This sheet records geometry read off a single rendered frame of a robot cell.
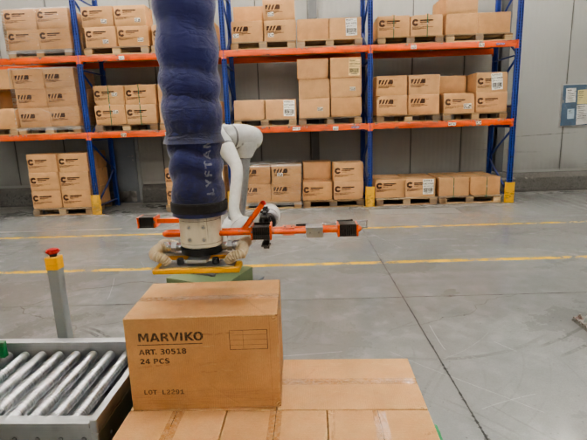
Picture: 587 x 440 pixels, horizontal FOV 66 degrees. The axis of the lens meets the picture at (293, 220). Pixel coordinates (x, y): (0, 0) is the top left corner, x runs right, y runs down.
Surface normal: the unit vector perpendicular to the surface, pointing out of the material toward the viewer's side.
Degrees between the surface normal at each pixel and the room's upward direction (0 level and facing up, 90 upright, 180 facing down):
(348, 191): 90
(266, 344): 90
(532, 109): 90
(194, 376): 90
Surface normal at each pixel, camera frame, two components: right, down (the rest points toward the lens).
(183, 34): 0.09, 0.07
